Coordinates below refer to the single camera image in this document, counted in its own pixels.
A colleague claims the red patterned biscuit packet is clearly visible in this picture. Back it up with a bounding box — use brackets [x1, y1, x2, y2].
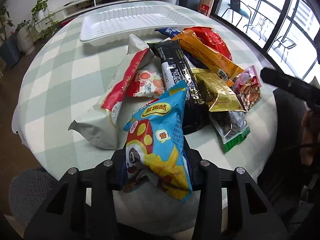
[232, 66, 261, 111]

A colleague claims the orange snack bar packet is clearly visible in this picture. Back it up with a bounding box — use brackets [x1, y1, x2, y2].
[171, 29, 244, 87]

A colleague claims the white red snack bag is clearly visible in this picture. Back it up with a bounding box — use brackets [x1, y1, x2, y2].
[68, 34, 154, 150]

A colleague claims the green clear snack packet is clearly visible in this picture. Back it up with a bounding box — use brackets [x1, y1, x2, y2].
[209, 111, 251, 152]

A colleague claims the gold foil snack packet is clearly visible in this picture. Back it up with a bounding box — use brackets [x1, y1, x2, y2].
[191, 68, 246, 112]

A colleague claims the blue chips snack bag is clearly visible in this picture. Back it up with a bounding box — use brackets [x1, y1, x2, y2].
[124, 87, 193, 201]

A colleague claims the red foil snack bag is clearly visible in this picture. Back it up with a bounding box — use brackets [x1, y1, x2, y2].
[184, 27, 233, 61]

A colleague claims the black snack bag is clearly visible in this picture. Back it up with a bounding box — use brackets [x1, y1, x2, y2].
[149, 40, 209, 134]

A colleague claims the floral white red packet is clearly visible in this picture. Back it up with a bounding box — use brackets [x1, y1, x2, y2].
[126, 70, 165, 99]

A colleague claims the dark blue snack packet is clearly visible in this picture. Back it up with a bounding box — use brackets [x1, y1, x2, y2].
[155, 27, 180, 38]

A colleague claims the right hand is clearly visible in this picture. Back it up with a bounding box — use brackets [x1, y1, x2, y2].
[300, 109, 319, 166]

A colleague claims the grey chair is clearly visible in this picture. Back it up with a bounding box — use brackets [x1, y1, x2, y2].
[9, 167, 57, 229]

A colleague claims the balcony metal table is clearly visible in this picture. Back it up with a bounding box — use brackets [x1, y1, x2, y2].
[244, 5, 274, 42]

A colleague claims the black balcony chair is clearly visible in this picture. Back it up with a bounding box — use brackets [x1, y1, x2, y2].
[221, 0, 252, 27]

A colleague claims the red gift bag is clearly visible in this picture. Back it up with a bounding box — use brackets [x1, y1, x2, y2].
[198, 4, 212, 17]

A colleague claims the tall plant dark pot left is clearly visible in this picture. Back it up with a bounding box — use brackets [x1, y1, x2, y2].
[0, 5, 21, 69]

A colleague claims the white ribbed pot plant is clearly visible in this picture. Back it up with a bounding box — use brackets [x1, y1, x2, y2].
[15, 20, 35, 56]

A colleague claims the white plastic tray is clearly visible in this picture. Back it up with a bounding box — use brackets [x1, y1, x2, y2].
[79, 5, 196, 46]

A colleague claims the trailing pothos plant left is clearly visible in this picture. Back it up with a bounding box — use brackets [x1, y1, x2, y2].
[29, 0, 59, 41]

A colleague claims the white TV cabinet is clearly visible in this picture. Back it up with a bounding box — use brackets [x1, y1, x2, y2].
[50, 0, 158, 22]

